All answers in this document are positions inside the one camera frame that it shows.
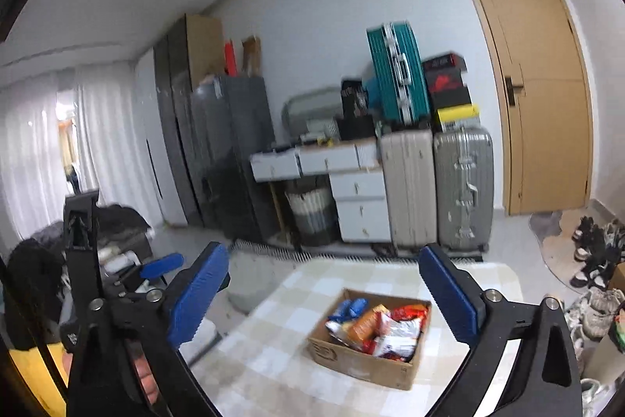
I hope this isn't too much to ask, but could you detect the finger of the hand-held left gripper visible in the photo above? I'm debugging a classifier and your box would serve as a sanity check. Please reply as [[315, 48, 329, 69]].
[[102, 252, 185, 301]]

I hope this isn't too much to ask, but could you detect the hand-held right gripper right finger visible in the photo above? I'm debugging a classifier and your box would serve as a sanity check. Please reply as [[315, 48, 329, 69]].
[[418, 243, 584, 417]]

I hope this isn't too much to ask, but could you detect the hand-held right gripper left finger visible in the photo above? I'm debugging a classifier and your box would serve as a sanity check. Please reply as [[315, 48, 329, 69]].
[[66, 241, 230, 417]]

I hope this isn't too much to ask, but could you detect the pile of snack packets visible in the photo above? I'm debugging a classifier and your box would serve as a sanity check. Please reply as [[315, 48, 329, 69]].
[[325, 297, 429, 362]]

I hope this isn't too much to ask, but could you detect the brown cardboard box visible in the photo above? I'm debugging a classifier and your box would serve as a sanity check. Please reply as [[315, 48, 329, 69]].
[[307, 287, 433, 391]]

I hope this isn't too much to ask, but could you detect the person's left hand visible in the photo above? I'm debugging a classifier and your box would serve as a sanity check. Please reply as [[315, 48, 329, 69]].
[[131, 346, 161, 404]]

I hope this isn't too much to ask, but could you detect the black clothes heap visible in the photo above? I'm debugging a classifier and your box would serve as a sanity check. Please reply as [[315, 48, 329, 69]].
[[14, 204, 154, 261]]

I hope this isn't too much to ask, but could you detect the white curtain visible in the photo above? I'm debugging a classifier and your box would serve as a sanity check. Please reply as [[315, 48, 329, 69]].
[[0, 65, 147, 247]]

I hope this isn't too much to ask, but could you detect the silver suitcase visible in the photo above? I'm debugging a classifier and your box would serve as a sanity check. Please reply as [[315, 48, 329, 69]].
[[434, 126, 495, 252]]

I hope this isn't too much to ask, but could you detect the beige suitcase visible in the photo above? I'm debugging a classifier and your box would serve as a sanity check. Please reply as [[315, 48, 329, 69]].
[[380, 129, 438, 252]]

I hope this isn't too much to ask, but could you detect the grey and beige door mat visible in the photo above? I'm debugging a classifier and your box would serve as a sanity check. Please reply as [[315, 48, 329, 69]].
[[530, 209, 606, 291]]

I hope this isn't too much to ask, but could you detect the striped rug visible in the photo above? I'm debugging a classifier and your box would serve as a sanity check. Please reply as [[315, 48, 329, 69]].
[[234, 238, 484, 262]]

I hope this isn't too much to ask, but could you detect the white desk with drawers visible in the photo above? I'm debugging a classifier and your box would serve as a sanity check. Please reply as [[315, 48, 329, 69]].
[[250, 138, 391, 247]]

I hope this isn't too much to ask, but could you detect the grey refrigerator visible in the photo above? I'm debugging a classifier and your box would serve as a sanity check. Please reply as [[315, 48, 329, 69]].
[[190, 75, 279, 242]]

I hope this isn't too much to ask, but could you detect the dark glass wardrobe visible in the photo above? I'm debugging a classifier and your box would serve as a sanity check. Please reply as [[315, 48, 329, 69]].
[[153, 16, 206, 227]]

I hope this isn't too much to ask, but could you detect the woven laundry basket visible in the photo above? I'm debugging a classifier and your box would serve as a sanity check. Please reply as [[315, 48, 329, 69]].
[[284, 187, 338, 247]]

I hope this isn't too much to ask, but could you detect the group of shoes on floor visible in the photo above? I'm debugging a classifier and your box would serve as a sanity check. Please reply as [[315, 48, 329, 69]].
[[561, 217, 625, 398]]

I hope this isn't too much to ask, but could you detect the white ribbed box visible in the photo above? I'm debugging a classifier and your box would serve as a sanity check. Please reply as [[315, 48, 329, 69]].
[[356, 142, 382, 168]]

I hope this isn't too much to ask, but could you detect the small cardboard box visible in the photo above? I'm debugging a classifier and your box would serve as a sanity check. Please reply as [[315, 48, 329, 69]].
[[605, 263, 625, 295]]

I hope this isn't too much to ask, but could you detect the white trash bin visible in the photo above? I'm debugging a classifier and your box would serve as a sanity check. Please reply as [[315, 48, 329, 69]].
[[583, 300, 625, 383]]

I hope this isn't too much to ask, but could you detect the yellow shoe box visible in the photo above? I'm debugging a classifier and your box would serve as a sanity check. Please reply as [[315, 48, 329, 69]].
[[434, 104, 482, 129]]

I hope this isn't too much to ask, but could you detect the wooden door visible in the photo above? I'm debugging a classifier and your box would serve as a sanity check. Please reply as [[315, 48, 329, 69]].
[[450, 0, 594, 217]]

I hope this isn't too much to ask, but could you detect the black fabric bin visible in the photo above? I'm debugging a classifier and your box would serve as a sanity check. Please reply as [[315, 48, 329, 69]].
[[337, 114, 377, 141]]

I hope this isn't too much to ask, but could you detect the oval mirror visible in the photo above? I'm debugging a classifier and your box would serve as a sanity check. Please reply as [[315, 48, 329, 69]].
[[283, 87, 343, 134]]

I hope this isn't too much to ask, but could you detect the red paper item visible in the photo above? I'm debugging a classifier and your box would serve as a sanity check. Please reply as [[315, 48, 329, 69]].
[[225, 38, 240, 76]]

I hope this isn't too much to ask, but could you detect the black paper bag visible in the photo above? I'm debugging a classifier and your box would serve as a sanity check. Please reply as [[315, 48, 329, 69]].
[[341, 79, 369, 117]]

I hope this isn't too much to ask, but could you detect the brown cardboard panel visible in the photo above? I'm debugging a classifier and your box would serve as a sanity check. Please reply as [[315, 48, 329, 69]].
[[186, 14, 225, 78]]

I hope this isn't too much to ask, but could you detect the folded cardboard piece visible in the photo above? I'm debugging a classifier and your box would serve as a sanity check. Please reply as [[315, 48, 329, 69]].
[[241, 36, 262, 77]]

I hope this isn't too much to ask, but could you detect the black and red shoe box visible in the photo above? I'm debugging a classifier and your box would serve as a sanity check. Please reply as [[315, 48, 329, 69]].
[[422, 54, 467, 73]]

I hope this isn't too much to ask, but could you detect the teal suitcase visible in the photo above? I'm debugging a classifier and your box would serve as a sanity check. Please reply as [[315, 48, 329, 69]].
[[366, 21, 431, 127]]

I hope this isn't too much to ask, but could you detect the dark door handle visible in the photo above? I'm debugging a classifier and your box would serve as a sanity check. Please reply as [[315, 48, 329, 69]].
[[504, 76, 525, 106]]

